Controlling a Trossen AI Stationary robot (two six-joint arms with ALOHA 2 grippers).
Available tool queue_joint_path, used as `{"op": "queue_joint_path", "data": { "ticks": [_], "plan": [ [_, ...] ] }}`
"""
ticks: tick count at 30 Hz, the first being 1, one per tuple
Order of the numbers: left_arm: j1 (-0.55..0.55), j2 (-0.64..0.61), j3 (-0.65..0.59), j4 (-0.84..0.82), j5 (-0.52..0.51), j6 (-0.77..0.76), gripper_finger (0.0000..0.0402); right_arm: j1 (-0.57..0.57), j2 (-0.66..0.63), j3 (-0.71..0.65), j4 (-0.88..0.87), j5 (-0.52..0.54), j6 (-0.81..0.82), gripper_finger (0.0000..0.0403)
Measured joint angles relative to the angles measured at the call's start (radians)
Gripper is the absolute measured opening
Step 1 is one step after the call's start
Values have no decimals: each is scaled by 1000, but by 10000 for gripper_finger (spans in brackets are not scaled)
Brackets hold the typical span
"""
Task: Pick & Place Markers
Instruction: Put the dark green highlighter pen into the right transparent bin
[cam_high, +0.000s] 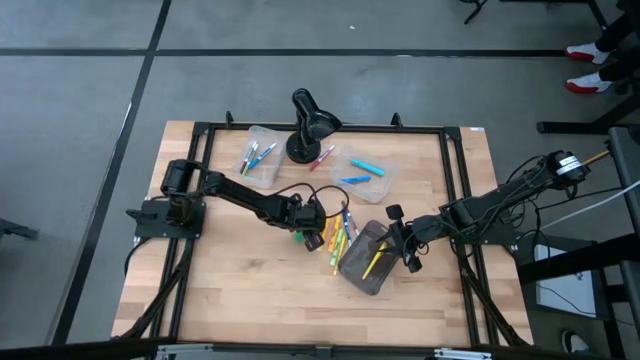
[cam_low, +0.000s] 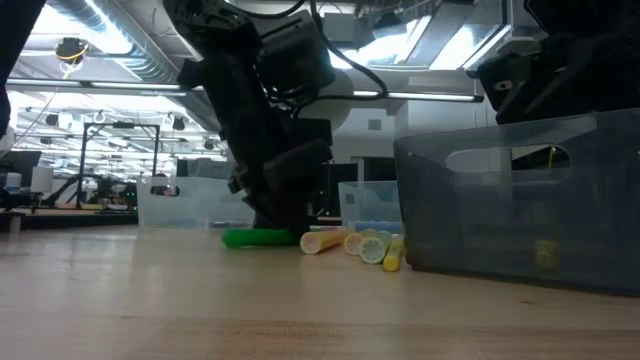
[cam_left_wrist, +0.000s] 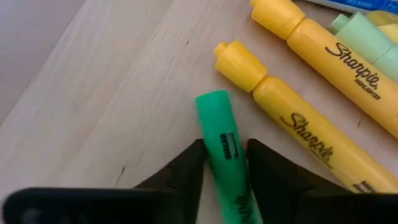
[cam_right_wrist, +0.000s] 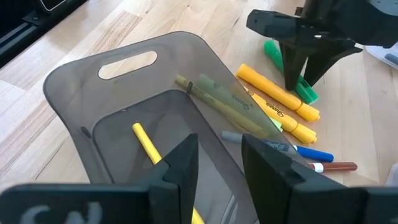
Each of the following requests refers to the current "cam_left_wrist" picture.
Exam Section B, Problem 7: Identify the yellow slim highlighter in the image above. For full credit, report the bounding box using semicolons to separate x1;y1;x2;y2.
365;9;398;44

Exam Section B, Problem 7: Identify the blue Expo marker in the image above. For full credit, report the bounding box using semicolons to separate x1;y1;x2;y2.
303;0;398;16

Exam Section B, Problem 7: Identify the light green Sharpie highlighter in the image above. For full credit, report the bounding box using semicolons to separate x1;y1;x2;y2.
328;11;398;84

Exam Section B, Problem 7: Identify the yellow-orange Sharpie highlighter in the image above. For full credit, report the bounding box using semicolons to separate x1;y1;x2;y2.
249;0;398;140
213;39;398;194

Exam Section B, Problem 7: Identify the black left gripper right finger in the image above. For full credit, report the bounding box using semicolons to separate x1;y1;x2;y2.
246;138;354;224

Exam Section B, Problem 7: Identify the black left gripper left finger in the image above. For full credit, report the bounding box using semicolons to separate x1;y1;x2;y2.
134;138;208;224

